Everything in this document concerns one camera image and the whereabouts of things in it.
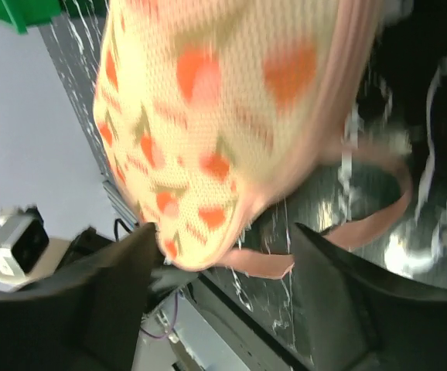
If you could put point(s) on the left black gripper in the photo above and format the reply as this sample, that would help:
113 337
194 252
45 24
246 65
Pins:
89 243

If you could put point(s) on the green plastic bin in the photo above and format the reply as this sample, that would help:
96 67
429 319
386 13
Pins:
22 14

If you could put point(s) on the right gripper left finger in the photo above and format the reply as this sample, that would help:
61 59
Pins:
86 316

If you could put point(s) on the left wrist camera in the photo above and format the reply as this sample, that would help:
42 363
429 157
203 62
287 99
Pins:
23 240

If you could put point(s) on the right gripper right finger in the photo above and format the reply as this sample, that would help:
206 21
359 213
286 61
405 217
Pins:
363 317

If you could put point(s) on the pink mesh laundry bag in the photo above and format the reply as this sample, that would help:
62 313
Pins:
211 111

